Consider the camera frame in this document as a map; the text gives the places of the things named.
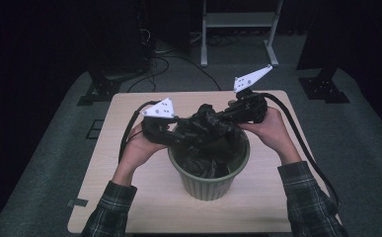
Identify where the black plastic trash bag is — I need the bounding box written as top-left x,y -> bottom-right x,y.
173,103 -> 246,179

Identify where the right hand-held gripper cable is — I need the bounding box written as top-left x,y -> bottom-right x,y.
261,92 -> 342,207

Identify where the black floor cable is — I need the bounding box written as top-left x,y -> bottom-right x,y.
126,54 -> 222,94

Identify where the black stand base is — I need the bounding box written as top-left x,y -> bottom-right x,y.
297,65 -> 350,105
76,65 -> 122,107

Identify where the green plastic bin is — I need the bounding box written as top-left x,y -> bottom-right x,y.
167,124 -> 251,201

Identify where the black floor tape outline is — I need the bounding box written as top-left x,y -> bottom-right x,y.
85,118 -> 105,140

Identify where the hand-held gripper cable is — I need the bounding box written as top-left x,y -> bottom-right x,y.
117,100 -> 162,164
261,92 -> 342,207

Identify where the grey tape strip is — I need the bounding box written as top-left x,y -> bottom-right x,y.
67,197 -> 89,208

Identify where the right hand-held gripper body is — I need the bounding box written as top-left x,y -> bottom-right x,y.
229,64 -> 273,124

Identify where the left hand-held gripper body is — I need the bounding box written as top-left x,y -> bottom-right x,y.
140,97 -> 180,145

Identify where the left hand-held gripper cable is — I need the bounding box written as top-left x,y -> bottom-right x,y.
117,100 -> 162,164

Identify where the person's left hand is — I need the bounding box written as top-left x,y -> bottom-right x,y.
118,122 -> 169,173

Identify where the person's right hand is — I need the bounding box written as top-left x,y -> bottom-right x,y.
238,107 -> 300,164

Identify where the dark equipment cabinet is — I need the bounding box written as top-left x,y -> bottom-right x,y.
89,0 -> 153,76

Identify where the white metal stand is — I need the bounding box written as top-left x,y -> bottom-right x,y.
200,0 -> 284,68

